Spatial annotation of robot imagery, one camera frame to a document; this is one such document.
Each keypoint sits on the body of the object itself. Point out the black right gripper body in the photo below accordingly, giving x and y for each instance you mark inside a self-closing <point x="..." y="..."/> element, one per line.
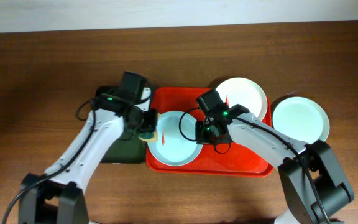
<point x="208" y="137"/>

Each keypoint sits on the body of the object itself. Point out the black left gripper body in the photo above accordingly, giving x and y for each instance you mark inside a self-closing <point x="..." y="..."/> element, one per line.
<point x="150" y="123"/>

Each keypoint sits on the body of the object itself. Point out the green yellow sponge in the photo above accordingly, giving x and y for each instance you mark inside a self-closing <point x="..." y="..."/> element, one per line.
<point x="149" y="137"/>

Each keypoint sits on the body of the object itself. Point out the white plate with red smear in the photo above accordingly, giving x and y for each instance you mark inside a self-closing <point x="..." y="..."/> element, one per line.
<point x="171" y="148"/>

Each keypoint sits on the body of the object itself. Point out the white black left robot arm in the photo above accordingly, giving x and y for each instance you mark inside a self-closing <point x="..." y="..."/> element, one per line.
<point x="58" y="195"/>

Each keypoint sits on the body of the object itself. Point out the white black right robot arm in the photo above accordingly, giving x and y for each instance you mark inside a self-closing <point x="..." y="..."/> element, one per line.
<point x="314" y="183"/>

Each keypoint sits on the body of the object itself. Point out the black rectangular tray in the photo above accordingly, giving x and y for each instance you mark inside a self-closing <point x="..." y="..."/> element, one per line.
<point x="128" y="149"/>

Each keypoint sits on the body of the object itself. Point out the red plastic tray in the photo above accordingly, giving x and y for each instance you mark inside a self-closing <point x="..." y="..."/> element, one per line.
<point x="236" y="160"/>

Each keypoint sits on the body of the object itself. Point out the white plate at tray corner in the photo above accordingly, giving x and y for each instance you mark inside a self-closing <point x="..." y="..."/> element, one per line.
<point x="244" y="92"/>

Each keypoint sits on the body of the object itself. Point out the white clean plate on table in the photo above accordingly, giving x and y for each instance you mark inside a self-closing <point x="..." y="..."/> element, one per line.
<point x="302" y="119"/>

